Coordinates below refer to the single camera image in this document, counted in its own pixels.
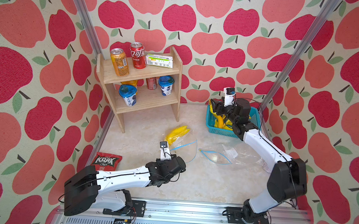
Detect blue lid yogurt cup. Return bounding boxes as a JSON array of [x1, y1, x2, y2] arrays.
[[119, 84, 137, 107], [158, 75, 174, 96]]

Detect right aluminium corner post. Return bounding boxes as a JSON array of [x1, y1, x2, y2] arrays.
[[258, 0, 344, 119]]

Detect red Krax chips bag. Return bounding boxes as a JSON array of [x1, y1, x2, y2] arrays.
[[91, 152, 123, 171]]

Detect yellow container on shelf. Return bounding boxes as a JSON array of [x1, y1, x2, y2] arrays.
[[121, 80, 138, 87]]

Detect aluminium corner post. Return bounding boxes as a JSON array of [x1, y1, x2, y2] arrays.
[[73, 0, 102, 57], [258, 0, 344, 119]]

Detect orange drink can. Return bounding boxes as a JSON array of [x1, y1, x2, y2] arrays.
[[110, 48, 129, 77]]

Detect white green box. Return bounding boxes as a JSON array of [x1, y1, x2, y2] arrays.
[[145, 54, 173, 68]]

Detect red cola can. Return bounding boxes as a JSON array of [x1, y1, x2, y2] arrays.
[[130, 42, 146, 69]]

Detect wooden two-tier shelf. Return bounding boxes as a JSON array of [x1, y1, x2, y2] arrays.
[[91, 41, 185, 137]]

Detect teal plastic basket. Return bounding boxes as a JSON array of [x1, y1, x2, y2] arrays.
[[206, 105, 261, 138]]

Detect blue lid yogurt cup back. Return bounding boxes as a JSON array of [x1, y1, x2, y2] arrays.
[[158, 75, 174, 96]]

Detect yellow banana bunch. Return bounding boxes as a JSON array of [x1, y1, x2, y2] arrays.
[[165, 125, 190, 146], [209, 101, 232, 131]]

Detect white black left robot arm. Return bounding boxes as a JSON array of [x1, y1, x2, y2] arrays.
[[62, 154, 186, 216]]

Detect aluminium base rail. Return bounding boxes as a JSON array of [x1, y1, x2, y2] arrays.
[[48, 191, 317, 224]]

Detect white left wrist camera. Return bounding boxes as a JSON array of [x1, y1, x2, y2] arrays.
[[159, 141, 172, 161]]

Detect small red can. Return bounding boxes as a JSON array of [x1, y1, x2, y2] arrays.
[[146, 77, 157, 90]]

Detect blue lid yogurt cup front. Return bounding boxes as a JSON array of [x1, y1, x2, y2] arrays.
[[119, 84, 137, 107]]

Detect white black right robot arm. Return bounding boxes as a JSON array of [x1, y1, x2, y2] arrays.
[[210, 98, 307, 224]]

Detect left aluminium corner post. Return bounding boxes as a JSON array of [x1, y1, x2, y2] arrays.
[[73, 0, 102, 57]]

